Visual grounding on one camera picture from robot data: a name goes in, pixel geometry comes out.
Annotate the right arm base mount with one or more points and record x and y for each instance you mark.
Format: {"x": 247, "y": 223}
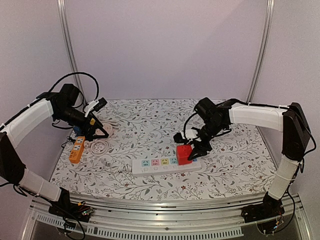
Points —
{"x": 268, "y": 215}

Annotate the orange power strip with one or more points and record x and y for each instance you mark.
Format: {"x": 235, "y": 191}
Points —
{"x": 77, "y": 150}

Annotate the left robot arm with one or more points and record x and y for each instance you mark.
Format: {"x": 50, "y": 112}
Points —
{"x": 58, "y": 106}

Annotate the red cube socket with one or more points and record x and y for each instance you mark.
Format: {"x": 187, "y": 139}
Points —
{"x": 182, "y": 154}

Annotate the white multicolour power strip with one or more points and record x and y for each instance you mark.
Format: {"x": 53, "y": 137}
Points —
{"x": 161, "y": 166}

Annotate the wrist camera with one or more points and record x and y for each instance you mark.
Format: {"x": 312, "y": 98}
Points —
{"x": 94, "y": 106}
{"x": 184, "y": 137}

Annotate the left aluminium frame post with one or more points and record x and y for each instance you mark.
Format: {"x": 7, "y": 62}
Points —
{"x": 61, "y": 6}

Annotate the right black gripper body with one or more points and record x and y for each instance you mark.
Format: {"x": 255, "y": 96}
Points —
{"x": 202, "y": 141}

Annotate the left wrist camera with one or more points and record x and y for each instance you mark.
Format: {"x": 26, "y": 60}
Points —
{"x": 94, "y": 106}

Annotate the floral table mat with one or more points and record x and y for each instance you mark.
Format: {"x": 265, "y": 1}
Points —
{"x": 239, "y": 163}

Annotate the blue cube socket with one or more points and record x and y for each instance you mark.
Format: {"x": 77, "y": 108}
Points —
{"x": 77, "y": 131}

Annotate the right aluminium frame post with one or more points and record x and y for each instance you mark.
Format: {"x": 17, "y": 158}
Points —
{"x": 270, "y": 4}

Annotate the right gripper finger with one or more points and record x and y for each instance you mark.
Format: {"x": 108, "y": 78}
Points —
{"x": 190, "y": 141}
{"x": 197, "y": 152}

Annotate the aluminium frame post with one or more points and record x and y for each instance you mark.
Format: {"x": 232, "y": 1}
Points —
{"x": 61, "y": 6}
{"x": 270, "y": 4}

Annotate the pink round power strip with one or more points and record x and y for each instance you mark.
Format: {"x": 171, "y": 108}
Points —
{"x": 107, "y": 127}

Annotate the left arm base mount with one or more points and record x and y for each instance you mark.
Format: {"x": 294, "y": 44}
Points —
{"x": 66, "y": 209}

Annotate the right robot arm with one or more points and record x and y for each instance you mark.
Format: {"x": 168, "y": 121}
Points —
{"x": 287, "y": 119}

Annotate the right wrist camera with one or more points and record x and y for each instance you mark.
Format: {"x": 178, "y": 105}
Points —
{"x": 184, "y": 137}

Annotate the front aluminium rail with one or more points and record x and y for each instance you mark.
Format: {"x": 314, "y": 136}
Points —
{"x": 208, "y": 219}

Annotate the yellow cube socket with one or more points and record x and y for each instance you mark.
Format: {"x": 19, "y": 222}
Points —
{"x": 92, "y": 122}

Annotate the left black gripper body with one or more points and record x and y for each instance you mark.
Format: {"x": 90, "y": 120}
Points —
{"x": 84, "y": 129}

